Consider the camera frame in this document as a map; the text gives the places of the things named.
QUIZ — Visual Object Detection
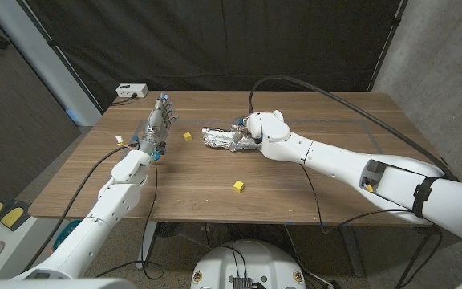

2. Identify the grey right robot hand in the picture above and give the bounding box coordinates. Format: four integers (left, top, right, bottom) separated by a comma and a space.
233, 116, 264, 145

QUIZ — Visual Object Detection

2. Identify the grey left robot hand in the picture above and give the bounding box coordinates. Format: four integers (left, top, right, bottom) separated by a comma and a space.
136, 92, 180, 156

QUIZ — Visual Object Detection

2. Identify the aluminum foil wrap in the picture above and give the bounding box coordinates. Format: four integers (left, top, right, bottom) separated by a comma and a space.
201, 123, 262, 153

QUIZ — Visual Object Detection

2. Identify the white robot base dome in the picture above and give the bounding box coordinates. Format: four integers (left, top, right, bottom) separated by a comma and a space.
190, 239, 306, 289

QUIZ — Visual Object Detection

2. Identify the white power strip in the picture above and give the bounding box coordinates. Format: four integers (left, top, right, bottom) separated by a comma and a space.
115, 83, 149, 99

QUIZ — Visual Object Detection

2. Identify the black fabric backdrop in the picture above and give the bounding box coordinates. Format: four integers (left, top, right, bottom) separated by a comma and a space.
22, 0, 403, 112

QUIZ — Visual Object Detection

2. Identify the white table leg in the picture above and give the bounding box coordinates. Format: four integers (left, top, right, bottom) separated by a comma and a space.
136, 221, 159, 270

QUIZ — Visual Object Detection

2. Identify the backdrop stand pole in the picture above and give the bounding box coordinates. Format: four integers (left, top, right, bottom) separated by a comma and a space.
368, 0, 408, 92
16, 0, 106, 116

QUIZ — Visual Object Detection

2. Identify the dark wooden door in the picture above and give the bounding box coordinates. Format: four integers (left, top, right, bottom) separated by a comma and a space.
0, 0, 82, 206

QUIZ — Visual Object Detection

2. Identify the teal and yellow tool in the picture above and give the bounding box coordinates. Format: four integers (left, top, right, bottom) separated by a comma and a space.
50, 218, 72, 254

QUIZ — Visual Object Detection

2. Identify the grey finned module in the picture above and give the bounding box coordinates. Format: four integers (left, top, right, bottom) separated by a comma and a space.
233, 275, 253, 289

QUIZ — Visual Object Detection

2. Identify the grey table leg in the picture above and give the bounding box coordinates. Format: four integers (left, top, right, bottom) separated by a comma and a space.
338, 225, 365, 278

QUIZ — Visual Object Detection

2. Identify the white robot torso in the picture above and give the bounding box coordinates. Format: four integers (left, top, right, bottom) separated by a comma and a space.
0, 276, 462, 289

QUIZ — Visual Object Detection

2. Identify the black power strip cable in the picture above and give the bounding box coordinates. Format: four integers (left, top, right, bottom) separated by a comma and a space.
110, 92, 139, 107

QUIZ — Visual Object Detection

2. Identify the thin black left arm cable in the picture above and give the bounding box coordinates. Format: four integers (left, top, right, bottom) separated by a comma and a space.
94, 158, 166, 281

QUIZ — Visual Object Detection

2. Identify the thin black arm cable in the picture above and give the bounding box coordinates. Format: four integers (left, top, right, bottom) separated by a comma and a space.
298, 162, 415, 236
94, 158, 166, 281

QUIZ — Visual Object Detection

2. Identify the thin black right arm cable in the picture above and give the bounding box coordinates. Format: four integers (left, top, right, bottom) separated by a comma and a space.
298, 162, 415, 236

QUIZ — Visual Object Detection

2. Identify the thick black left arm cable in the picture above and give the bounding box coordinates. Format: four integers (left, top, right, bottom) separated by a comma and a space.
22, 144, 132, 274

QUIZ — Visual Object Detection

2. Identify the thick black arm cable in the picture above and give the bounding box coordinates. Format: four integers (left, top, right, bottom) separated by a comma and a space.
22, 144, 132, 274
248, 75, 459, 181

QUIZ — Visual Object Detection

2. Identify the thin black base cable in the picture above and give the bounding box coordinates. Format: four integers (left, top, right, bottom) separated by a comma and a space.
205, 222, 250, 280

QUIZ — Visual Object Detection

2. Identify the pale grey door frame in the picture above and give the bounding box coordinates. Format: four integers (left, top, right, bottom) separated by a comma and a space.
0, 0, 103, 128

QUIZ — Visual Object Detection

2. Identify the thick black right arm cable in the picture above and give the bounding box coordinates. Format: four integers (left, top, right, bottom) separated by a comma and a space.
248, 75, 459, 181

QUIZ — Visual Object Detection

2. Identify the black strap on arm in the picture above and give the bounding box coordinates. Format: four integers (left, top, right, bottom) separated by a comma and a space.
411, 176, 440, 220

